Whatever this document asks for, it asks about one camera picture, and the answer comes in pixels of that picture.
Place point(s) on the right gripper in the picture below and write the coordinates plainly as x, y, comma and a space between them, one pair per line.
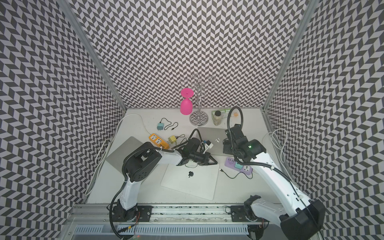
226, 147

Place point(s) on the small glass bottle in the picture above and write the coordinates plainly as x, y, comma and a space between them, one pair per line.
217, 118

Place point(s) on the orange power strip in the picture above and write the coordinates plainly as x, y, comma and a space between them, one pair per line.
159, 142

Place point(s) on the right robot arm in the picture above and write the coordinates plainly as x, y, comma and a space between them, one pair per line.
299, 217

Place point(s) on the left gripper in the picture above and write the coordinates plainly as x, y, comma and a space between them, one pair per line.
206, 160

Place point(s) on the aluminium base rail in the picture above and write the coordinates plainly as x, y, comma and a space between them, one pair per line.
180, 214

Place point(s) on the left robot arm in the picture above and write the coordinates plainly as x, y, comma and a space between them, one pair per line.
141, 162

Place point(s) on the green adapter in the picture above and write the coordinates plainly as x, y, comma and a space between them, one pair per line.
238, 166

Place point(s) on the chrome glass holder stand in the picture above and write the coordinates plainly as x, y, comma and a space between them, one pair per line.
200, 86

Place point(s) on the left silver laptop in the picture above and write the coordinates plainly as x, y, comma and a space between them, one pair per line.
117, 157

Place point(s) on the green packet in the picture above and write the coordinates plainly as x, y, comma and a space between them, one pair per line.
223, 115

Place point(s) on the teal charger adapter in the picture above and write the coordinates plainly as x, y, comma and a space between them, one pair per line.
160, 126

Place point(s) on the centre white laptop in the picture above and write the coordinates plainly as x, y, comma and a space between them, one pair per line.
199, 181

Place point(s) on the rear grey laptop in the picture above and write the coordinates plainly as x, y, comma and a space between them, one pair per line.
216, 137

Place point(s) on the yellow charger adapter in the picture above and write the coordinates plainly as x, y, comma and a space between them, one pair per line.
172, 139

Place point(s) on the pink wine glass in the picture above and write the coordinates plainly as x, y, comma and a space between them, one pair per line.
186, 107

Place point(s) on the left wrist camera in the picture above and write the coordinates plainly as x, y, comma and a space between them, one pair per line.
207, 145

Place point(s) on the purple power strip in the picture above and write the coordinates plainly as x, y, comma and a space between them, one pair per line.
232, 164

